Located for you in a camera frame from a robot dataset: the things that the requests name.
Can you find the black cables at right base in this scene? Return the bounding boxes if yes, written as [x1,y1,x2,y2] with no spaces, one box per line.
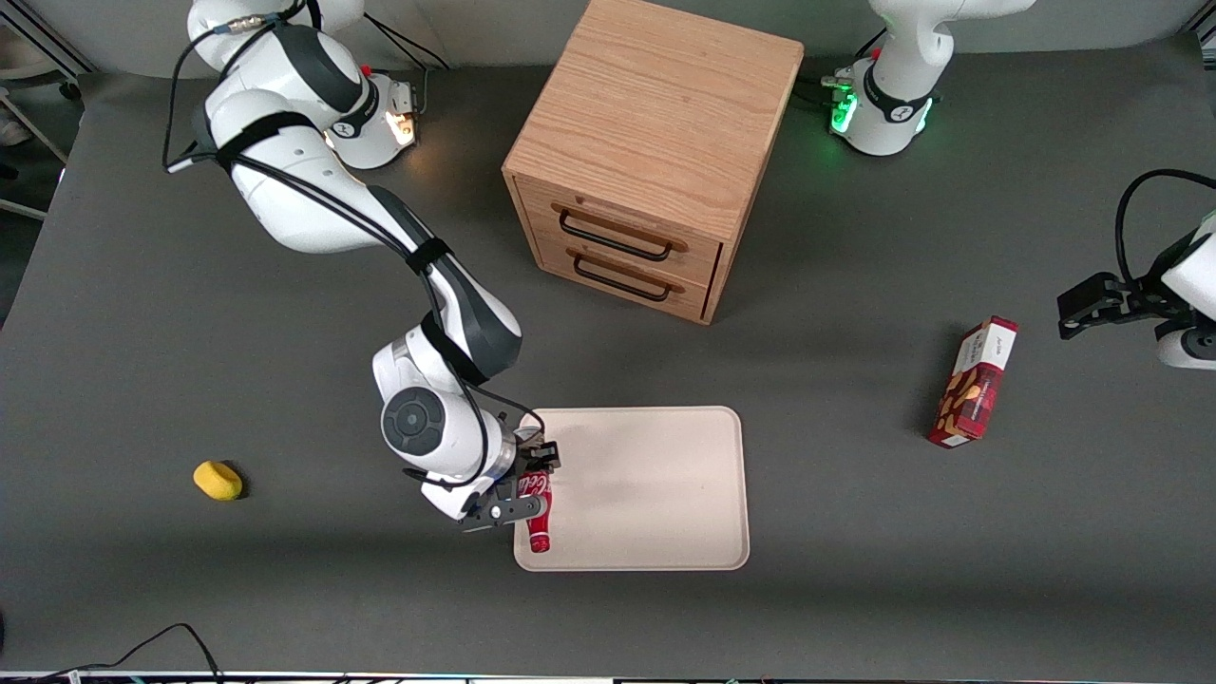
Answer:
[364,11,452,72]

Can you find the yellow sponge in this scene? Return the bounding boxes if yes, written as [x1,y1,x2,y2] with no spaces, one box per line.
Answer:
[193,461,243,502]

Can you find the black cables at left base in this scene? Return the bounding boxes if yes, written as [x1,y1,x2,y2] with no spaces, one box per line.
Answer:
[796,28,889,105]

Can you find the black cable at table edge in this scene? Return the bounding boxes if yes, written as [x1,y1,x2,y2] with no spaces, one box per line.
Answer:
[0,622,226,684]

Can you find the metal cart frame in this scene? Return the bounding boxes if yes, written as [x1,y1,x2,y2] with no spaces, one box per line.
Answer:
[0,0,96,224]

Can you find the black cables at base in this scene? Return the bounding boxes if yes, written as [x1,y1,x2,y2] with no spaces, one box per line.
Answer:
[364,11,452,72]
[796,28,889,105]

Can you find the red plaid shortbread box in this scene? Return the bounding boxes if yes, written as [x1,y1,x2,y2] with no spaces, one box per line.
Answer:
[928,315,1019,449]

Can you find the black drawer handle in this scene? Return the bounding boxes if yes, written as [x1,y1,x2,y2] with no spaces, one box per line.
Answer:
[572,252,672,303]
[558,209,674,262]

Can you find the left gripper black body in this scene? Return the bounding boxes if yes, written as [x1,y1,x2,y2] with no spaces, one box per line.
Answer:
[1126,271,1187,329]

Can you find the beige plastic tray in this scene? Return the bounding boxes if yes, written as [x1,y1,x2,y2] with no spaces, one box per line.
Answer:
[513,406,751,572]

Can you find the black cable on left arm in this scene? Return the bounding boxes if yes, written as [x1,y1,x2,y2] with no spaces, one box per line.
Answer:
[1114,168,1216,286]

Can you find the wooden two-drawer cabinet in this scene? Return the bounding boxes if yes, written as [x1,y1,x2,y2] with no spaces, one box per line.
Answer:
[502,0,806,326]

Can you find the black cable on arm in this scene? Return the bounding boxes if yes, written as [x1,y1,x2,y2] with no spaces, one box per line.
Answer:
[161,0,533,495]
[1114,168,1216,286]

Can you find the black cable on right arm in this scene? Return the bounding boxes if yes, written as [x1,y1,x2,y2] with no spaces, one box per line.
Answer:
[161,0,533,495]

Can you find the small red coke bottle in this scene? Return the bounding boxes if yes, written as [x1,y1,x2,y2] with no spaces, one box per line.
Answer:
[525,468,555,554]

